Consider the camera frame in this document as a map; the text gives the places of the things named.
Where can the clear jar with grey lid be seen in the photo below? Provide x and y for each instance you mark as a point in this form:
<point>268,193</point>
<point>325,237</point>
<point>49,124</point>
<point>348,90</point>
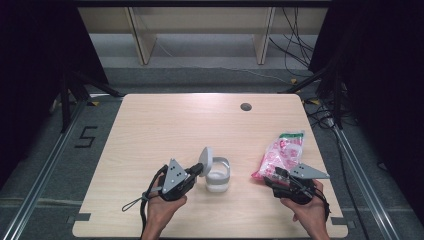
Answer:
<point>218,181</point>

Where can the pink and white bag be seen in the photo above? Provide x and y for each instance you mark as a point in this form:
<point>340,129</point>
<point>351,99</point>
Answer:
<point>283,153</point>

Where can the black table edge bracket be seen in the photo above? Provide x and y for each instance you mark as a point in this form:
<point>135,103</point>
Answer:
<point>340,221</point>
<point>81,217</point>

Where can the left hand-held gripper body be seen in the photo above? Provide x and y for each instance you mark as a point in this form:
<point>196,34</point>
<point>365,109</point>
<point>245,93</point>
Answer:
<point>175,180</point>

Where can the beige wooden shelf unit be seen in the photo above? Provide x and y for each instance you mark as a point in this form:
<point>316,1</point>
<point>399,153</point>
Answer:
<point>143,40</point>

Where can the black curtain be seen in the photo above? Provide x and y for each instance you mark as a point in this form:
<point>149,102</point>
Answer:
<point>33,66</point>
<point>383,83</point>

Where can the person's right hand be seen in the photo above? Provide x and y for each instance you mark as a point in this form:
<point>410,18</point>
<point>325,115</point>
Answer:
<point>313,213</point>

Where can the black metal stand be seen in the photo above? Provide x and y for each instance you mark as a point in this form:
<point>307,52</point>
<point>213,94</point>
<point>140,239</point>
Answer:
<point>65,100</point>
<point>338,100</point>

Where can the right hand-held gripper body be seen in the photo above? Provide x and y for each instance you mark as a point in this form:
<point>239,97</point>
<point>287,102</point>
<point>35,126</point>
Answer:
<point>306,173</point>

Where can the metal floor rail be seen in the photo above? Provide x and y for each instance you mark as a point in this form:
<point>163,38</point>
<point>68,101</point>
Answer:
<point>363,180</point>
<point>40,180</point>

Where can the yellow tape piece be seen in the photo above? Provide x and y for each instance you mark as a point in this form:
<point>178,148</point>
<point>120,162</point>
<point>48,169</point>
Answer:
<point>95,103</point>
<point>293,81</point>
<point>314,101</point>

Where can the person's left hand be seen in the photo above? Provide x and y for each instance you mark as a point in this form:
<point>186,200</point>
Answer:
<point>163,213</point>

